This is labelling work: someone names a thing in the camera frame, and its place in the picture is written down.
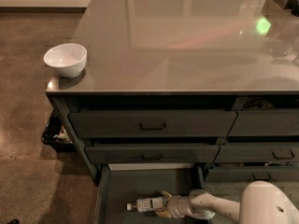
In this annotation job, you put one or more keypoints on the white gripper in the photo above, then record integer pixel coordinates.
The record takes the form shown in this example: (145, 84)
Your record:
(176, 205)

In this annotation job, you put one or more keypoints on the clear plastic water bottle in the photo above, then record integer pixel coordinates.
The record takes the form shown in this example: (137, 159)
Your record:
(143, 205)

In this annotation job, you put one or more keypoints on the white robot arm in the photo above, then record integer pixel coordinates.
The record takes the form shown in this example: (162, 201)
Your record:
(261, 203)

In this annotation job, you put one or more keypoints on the open bottom left drawer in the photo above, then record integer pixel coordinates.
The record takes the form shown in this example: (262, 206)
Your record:
(118, 188)

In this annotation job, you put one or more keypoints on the bottom right drawer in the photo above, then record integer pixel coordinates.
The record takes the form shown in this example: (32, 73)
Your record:
(247, 174)

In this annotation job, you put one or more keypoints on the middle right drawer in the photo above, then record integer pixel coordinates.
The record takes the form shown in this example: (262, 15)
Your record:
(258, 152)

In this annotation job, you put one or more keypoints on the middle left drawer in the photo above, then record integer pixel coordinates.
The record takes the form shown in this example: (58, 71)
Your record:
(151, 153)

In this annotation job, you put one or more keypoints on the top left drawer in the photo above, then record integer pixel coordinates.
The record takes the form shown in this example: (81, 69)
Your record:
(152, 123)

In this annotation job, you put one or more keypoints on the dark grey drawer cabinet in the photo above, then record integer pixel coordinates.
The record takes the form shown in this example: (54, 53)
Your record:
(228, 55)

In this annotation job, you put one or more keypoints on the top right drawer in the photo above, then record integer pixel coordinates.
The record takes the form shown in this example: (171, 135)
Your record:
(281, 122)

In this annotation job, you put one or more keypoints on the black bin beside cabinet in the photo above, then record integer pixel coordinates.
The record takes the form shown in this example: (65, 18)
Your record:
(55, 136)

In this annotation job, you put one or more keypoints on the white ceramic bowl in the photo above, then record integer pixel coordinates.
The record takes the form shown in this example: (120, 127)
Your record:
(67, 60)

